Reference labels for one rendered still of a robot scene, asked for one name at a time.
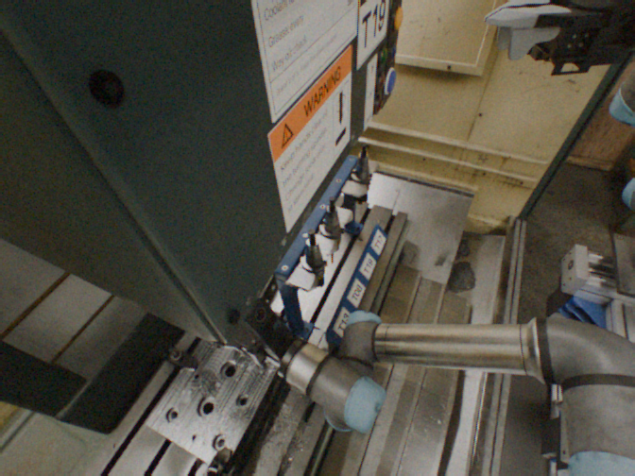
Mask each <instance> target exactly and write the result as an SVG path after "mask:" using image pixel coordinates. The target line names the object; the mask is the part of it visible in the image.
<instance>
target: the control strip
mask: <svg viewBox="0 0 635 476"><path fill-rule="evenodd" d="M402 3H403V0H392V4H391V12H390V21H389V31H388V40H387V48H386V45H385V44H383V45H382V46H381V48H380V51H379V54H378V60H377V66H378V68H379V69H382V68H383V67H384V65H383V66H382V64H381V60H382V55H383V52H384V49H385V48H386V51H387V58H386V68H385V72H384V71H381V72H379V74H378V77H377V79H376V84H375V92H376V93H379V92H380V91H379V83H380V79H381V76H382V75H384V76H385V84H384V87H383V95H380V94H378V95H377V97H376V99H375V102H374V107H373V113H374V115H377V114H378V113H379V112H377V105H378V101H379V99H380V98H382V101H383V104H382V108H383V107H384V105H385V103H386V102H387V100H388V99H389V97H390V96H391V93H388V92H387V83H388V79H389V75H390V73H391V71H392V70H394V66H395V59H396V57H395V58H394V60H392V59H391V55H392V50H393V47H394V45H395V44H396V45H397V42H398V35H399V30H395V18H396V14H397V11H398V8H401V7H402ZM382 108H381V109H382Z"/></svg>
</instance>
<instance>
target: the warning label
mask: <svg viewBox="0 0 635 476"><path fill-rule="evenodd" d="M351 75H352V45H350V46H349V47H348V48H347V50H346V51H345V52H344V53H343V54H342V55H341V56H340V57H339V58H338V59H337V60H336V61H335V63H334V64H333V65H332V66H331V67H330V68H329V69H328V70H327V71H326V72H325V73H324V75H323V76H322V77H321V78H320V79H319V80H318V81H317V82H316V83H315V84H314V85H313V87H312V88H311V89H310V90H309V91H308V92H307V93H306V94H305V95H304V96H303V97H302V98H301V100H300V101H299V102H298V103H297V104H296V105H295V106H294V107H293V108H292V109H291V111H290V112H289V113H288V114H287V115H286V116H285V117H284V118H283V119H282V120H281V122H280V123H279V124H278V125H277V126H276V127H275V128H273V129H272V130H271V131H270V133H269V134H268V139H269V144H270V149H271V154H272V159H273V163H274V168H275V173H276V179H277V183H278V188H279V193H280V198H281V202H282V207H283V216H284V222H285V226H286V231H287V232H289V231H290V229H291V228H292V226H293V225H294V223H295V222H296V220H297V219H298V217H299V216H300V214H301V212H302V211H303V209H304V208H305V206H306V205H307V203H308V202H309V200H310V199H311V197H312V196H313V194H314V192H315V191H316V189H317V188H318V186H319V184H320V183H321V182H322V181H323V179H324V178H325V176H326V175H327V173H328V172H329V170H330V169H331V167H332V166H333V164H334V163H335V161H336V159H337V157H338V156H339V154H340V153H341V151H342V150H343V148H344V147H345V145H346V144H347V142H348V141H349V139H350V112H351Z"/></svg>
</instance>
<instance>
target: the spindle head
mask: <svg viewBox="0 0 635 476"><path fill-rule="evenodd" d="M391 1H392V0H389V3H388V13H387V23H386V35H385V36H384V38H383V39H382V40H381V41H380V42H379V43H378V45H377V46H376V47H375V48H374V50H373V51H372V52H371V53H370V54H369V56H368V57H367V58H366V60H365V61H364V62H363V63H362V65H361V66H360V67H359V68H358V69H357V70H355V67H356V40H357V34H356V36H355V37H354V38H353V39H352V40H351V41H350V42H349V43H348V44H347V45H346V46H345V47H344V48H343V50H342V51H341V52H340V53H339V54H338V55H337V56H336V57H335V58H334V59H333V60H332V61H331V62H330V63H329V64H328V66H327V67H326V68H325V69H324V70H323V71H322V72H321V73H320V74H319V75H318V76H317V77H316V78H315V79H314V81H313V82H312V83H311V84H310V85H309V86H308V87H307V88H306V89H305V90H304V91H303V92H302V93H301V94H300V96H299V97H298V98H297V99H296V100H295V101H294V102H293V103H292V104H291V105H290V106H289V107H288V108H287V109H286V111H285V112H284V113H283V114H282V115H281V116H280V117H279V118H278V119H277V120H276V121H275V122H274V123H272V119H271V113H270V108H269V103H268V97H267V91H266V82H265V76H264V71H263V65H262V60H261V54H260V49H259V43H258V38H257V32H256V27H255V22H254V16H253V11H252V5H251V0H0V239H2V240H4V241H6V242H8V243H10V244H12V245H14V246H16V247H18V248H20V249H22V250H24V251H26V252H28V253H30V254H32V255H34V256H36V257H38V258H40V259H42V260H44V261H46V262H48V263H50V264H53V265H54V266H56V267H58V268H60V269H62V270H64V271H66V272H68V273H70V274H72V275H74V276H76V277H78V278H80V279H82V280H84V281H87V282H89V283H90V284H92V285H94V286H96V287H98V288H100V289H102V290H104V291H106V292H108V293H110V294H112V295H114V296H116V297H118V298H121V299H123V300H124V301H126V302H128V303H130V304H132V305H134V306H136V307H138V308H140V309H143V310H145V311H147V312H149V313H151V314H153V315H156V316H157V317H159V318H161V319H163V320H165V321H167V322H169V323H171V324H173V325H175V326H177V327H179V328H181V329H183V330H185V331H187V332H190V333H192V334H193V335H195V336H197V337H199V338H201V339H203V340H205V341H211V342H213V343H215V344H217V345H219V346H220V347H225V345H226V343H230V342H231V340H232V338H233V337H234V335H235V334H236V332H237V330H238V329H239V327H240V326H241V324H242V323H243V321H244V319H245V318H246V316H247V315H248V313H249V311H250V309H251V308H252V306H253V305H254V303H255V301H256V300H257V298H258V297H259V296H260V295H261V293H262V291H263V290H264V288H265V287H266V285H267V283H268V281H269V280H270V278H271V277H272V275H273V274H274V272H275V270H276V269H277V267H278V266H279V264H280V263H281V261H282V259H283V257H284V256H285V254H286V253H287V251H288V249H289V248H290V247H291V246H292V244H293V242H294V241H295V239H296V238H297V236H298V235H299V233H300V231H301V229H302V228H303V226H304V225H305V223H306V221H307V220H308V218H309V217H310V215H311V213H312V212H313V210H314V209H315V207H316V206H317V204H318V203H319V201H320V200H321V198H322V196H323V195H324V193H325V192H326V190H327V189H328V187H329V185H330V184H331V182H332V181H333V179H334V177H335V175H336V174H337V172H338V171H339V169H340V167H341V166H342V164H343V163H344V161H345V160H346V159H347V157H348V156H349V154H350V153H351V151H352V149H353V147H354V146H355V144H356V143H357V141H358V139H359V138H360V136H361V135H362V133H363V132H364V120H365V105H366V89H367V74H368V64H369V63H370V61H371V60H372V59H373V58H374V56H375V55H376V54H377V59H378V54H379V51H380V48H381V46H382V45H383V44H385V45H386V48H387V40H388V31H389V21H390V12H391ZM350 45H352V75H351V112H350V139H349V141H348V142H347V144H346V145H345V147H344V148H343V150H342V151H341V153H340V154H339V156H338V157H337V159H336V161H335V163H334V164H333V166H332V167H331V169H330V170H329V172H328V173H327V175H326V176H325V178H324V179H323V181H322V182H321V183H320V184H319V186H318V187H317V189H316V191H315V192H314V194H313V196H312V197H311V199H310V200H309V202H308V203H307V205H306V206H305V208H304V209H303V211H302V212H301V214H300V216H299V217H298V219H297V220H296V222H295V223H294V225H293V226H292V228H291V229H290V231H289V232H287V231H286V226H285V222H284V216H283V207H282V202H281V198H280V193H279V188H278V183H277V179H276V173H275V168H274V163H273V159H272V154H271V149H270V144H269V139H268V134H269V133H270V131H271V130H272V129H273V128H275V127H276V126H277V125H278V124H279V123H280V122H281V120H282V119H283V118H284V117H285V116H286V115H287V114H288V113H289V112H290V111H291V109H292V108H293V107H294V106H295V105H296V104H297V103H298V102H299V101H300V100H301V98H302V97H303V96H304V95H305V94H306V93H307V92H308V91H309V90H310V89H311V88H312V87H313V85H314V84H315V83H316V82H317V81H318V80H319V79H320V78H321V77H322V76H323V75H324V73H325V72H326V71H327V70H328V69H329V68H330V67H331V66H332V65H333V64H334V63H335V61H336V60H337V59H338V58H339V57H340V56H341V55H342V54H343V53H344V52H345V51H346V50H347V48H348V47H349V46H350Z"/></svg>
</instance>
